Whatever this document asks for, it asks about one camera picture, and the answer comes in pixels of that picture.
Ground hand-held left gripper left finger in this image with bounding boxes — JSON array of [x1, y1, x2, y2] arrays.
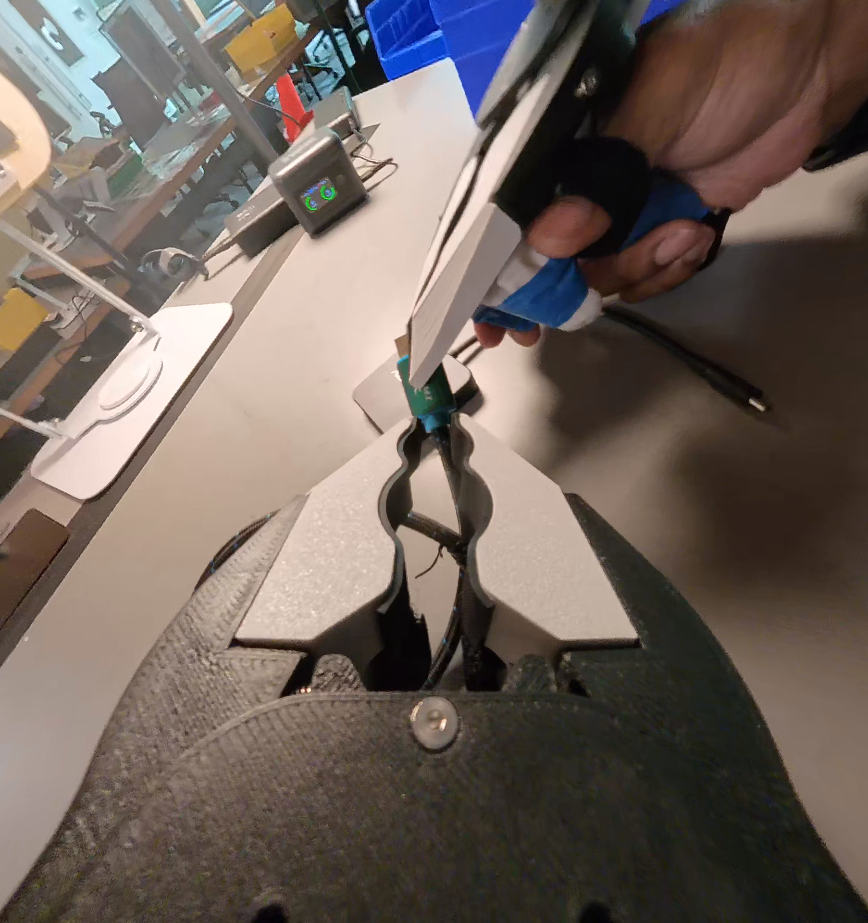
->
[[234, 418, 433, 689]]

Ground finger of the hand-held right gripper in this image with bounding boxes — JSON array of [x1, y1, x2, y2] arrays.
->
[[421, 72, 578, 291], [409, 204, 527, 392]]

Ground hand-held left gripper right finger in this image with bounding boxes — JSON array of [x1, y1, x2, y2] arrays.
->
[[456, 414, 640, 689]]

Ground large blue plastic bin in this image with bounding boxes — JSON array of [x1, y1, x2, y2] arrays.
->
[[434, 0, 543, 134]]

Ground green HDMI cable braided black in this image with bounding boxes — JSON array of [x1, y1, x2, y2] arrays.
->
[[196, 335, 494, 689]]

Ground thin black hub cable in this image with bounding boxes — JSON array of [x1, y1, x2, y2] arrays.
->
[[448, 303, 771, 417]]

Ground person's right hand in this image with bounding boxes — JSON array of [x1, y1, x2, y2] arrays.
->
[[473, 0, 868, 349]]

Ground grey power bank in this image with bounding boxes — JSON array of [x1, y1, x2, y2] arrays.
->
[[268, 128, 370, 239]]

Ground black power adapter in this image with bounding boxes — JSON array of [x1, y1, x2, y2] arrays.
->
[[223, 180, 298, 257]]

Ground red plastic bin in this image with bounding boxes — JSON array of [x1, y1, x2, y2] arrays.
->
[[275, 72, 314, 141]]

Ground yellow box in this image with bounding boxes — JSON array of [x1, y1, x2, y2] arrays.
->
[[223, 7, 298, 73], [0, 288, 49, 354]]

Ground white stand clear legs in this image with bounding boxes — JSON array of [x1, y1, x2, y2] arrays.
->
[[0, 162, 233, 500]]

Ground grey light stand pole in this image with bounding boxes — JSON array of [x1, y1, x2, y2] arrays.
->
[[153, 0, 280, 170]]

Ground background work table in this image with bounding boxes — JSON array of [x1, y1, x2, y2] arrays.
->
[[23, 29, 327, 282]]

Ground black music stand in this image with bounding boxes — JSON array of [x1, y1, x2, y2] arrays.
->
[[91, 7, 186, 145]]

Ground adapter cable velcro strap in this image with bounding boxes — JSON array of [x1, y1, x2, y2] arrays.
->
[[140, 241, 233, 284]]

